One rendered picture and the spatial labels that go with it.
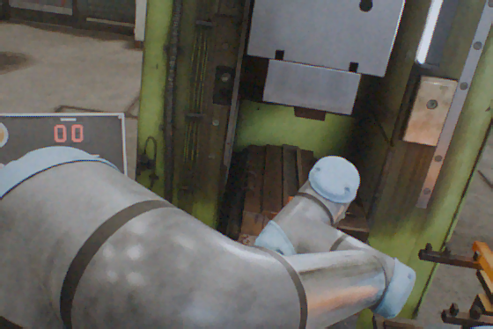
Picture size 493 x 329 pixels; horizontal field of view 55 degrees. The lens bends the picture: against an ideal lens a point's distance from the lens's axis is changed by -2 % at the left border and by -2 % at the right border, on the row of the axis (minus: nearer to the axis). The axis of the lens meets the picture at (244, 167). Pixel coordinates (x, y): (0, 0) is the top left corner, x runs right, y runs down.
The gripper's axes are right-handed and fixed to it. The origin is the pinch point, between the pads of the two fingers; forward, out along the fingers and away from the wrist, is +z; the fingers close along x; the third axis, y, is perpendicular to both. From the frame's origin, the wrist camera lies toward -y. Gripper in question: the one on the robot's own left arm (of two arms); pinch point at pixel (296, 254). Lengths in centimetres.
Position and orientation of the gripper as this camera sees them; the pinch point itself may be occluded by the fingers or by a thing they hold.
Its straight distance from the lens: 104.1
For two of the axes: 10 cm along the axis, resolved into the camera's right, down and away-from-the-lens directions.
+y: -1.3, 8.2, -5.6
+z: -0.9, 5.5, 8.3
